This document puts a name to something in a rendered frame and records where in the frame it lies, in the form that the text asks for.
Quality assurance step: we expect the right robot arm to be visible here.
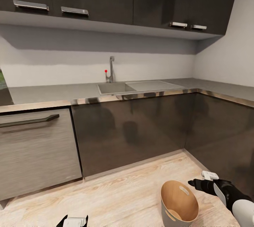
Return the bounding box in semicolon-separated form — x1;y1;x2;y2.
188;170;254;227

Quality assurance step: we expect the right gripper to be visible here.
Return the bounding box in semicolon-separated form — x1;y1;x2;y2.
188;179;212;195

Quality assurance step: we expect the trash can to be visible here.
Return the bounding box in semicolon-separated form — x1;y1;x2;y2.
161;180;199;227

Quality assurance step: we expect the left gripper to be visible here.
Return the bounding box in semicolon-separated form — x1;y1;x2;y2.
56;215;88;227

